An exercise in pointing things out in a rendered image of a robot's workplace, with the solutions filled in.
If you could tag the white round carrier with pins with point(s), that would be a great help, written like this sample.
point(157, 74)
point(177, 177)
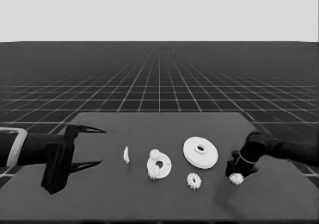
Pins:
point(167, 166)

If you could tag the large thick white disc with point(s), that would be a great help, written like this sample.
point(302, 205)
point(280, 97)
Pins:
point(211, 156)

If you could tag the small white gear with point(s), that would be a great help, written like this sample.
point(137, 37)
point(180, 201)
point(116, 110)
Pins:
point(240, 179)
point(157, 156)
point(151, 174)
point(198, 182)

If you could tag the small thin white T-piece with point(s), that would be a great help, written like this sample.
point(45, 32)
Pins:
point(126, 156)

